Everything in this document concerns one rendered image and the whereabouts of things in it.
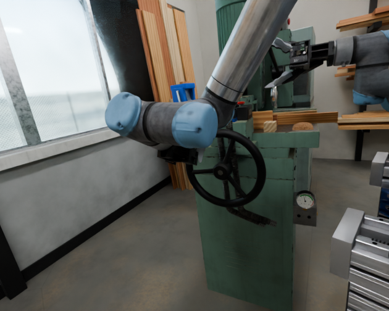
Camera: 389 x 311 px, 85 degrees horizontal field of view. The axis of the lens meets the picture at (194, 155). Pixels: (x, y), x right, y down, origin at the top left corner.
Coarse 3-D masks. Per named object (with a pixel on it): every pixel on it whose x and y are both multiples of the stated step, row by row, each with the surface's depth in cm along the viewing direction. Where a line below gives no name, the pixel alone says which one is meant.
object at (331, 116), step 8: (320, 112) 86; (328, 112) 84; (336, 112) 83; (280, 120) 92; (288, 120) 91; (296, 120) 90; (304, 120) 88; (312, 120) 87; (320, 120) 86; (328, 120) 85; (336, 120) 84
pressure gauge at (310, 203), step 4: (300, 192) 78; (304, 192) 77; (308, 192) 77; (296, 196) 78; (300, 196) 77; (304, 196) 76; (308, 196) 76; (312, 196) 75; (296, 200) 78; (300, 200) 77; (308, 200) 76; (312, 200) 76; (300, 204) 78; (304, 204) 77; (308, 204) 77; (312, 204) 76; (304, 208) 77; (308, 208) 77
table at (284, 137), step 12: (264, 132) 82; (276, 132) 80; (288, 132) 78; (300, 132) 76; (312, 132) 75; (264, 144) 83; (276, 144) 81; (288, 144) 79; (300, 144) 78; (312, 144) 76
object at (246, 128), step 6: (240, 120) 79; (246, 120) 77; (252, 120) 84; (234, 126) 76; (240, 126) 75; (246, 126) 76; (252, 126) 84; (240, 132) 76; (246, 132) 76; (252, 132) 84; (216, 138) 81; (216, 144) 81; (228, 144) 79; (240, 144) 77
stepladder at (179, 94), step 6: (180, 84) 178; (186, 84) 178; (192, 84) 185; (174, 90) 181; (180, 90) 178; (186, 90) 190; (192, 90) 190; (174, 96) 183; (180, 96) 180; (186, 96) 194; (192, 96) 192
